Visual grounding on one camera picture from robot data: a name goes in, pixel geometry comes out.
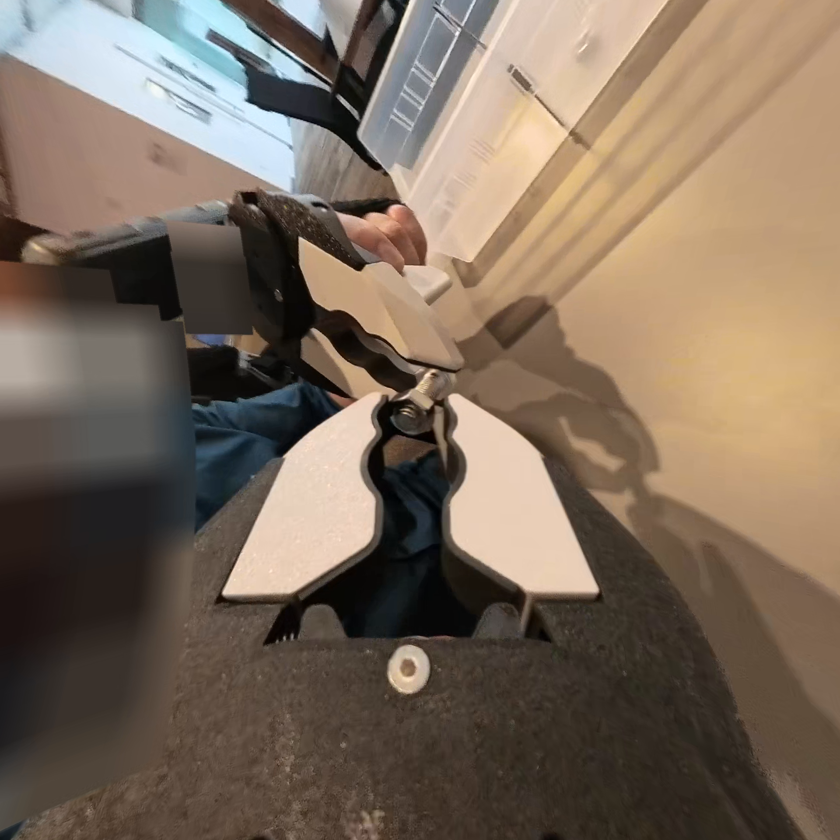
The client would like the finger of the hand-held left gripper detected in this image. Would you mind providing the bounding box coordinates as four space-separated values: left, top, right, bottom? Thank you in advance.
302 327 422 401
297 236 467 373

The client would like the steel hex bolt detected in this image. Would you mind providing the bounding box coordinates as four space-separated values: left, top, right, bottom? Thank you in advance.
412 369 458 403

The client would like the person's black office chair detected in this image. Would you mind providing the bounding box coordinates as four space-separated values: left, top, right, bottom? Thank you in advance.
189 343 293 404

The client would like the steel hex nut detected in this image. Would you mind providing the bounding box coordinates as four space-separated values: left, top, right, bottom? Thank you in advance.
391 392 438 435

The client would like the clear divided plastic bin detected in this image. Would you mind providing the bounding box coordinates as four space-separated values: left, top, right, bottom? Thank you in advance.
356 0 713 265

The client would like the person's blue shirt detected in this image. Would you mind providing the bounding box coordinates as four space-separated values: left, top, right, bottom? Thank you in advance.
192 382 476 639

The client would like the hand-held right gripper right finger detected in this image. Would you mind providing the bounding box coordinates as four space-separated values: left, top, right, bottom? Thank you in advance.
441 394 602 634

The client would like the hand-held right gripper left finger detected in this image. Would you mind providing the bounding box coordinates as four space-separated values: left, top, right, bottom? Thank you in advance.
220 392 389 602

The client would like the person's left hand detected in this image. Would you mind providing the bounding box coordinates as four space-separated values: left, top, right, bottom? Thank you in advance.
340 203 429 277

